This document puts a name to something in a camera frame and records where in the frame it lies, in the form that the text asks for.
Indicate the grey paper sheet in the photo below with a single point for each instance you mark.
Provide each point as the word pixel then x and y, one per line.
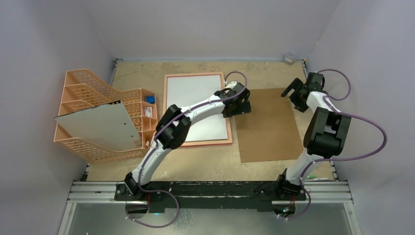
pixel 108 125

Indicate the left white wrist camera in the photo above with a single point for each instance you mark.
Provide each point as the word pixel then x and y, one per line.
pixel 231 85

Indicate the aluminium table frame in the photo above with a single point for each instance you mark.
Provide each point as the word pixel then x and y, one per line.
pixel 331 212

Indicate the small red white box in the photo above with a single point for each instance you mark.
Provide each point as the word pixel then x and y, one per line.
pixel 148 112

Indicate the small clear jar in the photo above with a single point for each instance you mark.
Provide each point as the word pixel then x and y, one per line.
pixel 289 58

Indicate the black mounting rail base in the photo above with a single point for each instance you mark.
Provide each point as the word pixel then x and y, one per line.
pixel 263 196

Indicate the beach landscape photo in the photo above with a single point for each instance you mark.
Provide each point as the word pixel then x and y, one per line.
pixel 194 100

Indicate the pink wooden photo frame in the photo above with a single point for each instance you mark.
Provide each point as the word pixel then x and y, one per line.
pixel 167 107

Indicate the blue stapler in organizer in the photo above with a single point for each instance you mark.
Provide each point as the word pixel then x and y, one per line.
pixel 150 99

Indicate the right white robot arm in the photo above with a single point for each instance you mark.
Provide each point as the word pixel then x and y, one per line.
pixel 324 138

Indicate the orange plastic desk organizer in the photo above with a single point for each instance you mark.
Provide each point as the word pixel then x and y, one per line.
pixel 82 90

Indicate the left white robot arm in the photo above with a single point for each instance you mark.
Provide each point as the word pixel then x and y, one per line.
pixel 174 126

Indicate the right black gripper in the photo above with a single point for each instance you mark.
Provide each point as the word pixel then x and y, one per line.
pixel 295 89

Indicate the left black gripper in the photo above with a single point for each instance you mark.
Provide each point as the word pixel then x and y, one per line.
pixel 243 108

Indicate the brown cardboard backing board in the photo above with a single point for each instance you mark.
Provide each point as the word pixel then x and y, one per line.
pixel 269 132

